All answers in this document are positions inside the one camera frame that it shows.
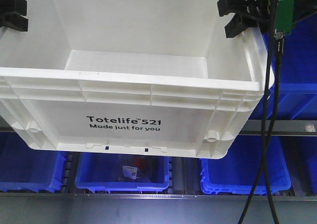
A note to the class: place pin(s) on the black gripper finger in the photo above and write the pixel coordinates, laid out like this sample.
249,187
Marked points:
15,22
256,10
238,24
8,7

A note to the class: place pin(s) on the white plastic tote crate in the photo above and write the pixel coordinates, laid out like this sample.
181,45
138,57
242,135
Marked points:
146,77

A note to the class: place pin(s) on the green circuit board right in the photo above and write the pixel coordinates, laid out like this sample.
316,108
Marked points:
284,18

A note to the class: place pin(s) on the blue bin upper right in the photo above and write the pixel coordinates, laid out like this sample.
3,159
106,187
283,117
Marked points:
298,80

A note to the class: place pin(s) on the blue bin lower left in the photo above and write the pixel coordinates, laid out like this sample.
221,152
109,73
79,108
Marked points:
23,168

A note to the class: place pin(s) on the blue bin lower right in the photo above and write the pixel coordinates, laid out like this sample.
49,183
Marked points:
236,171

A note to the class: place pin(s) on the blue bin lower middle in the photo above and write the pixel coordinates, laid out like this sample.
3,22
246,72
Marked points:
98,172

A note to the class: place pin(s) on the clear bag of parts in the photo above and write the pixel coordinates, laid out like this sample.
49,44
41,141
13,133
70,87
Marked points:
136,168

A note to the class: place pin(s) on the lower shelf metal rail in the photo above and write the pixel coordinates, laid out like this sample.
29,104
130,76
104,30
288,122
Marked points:
125,196

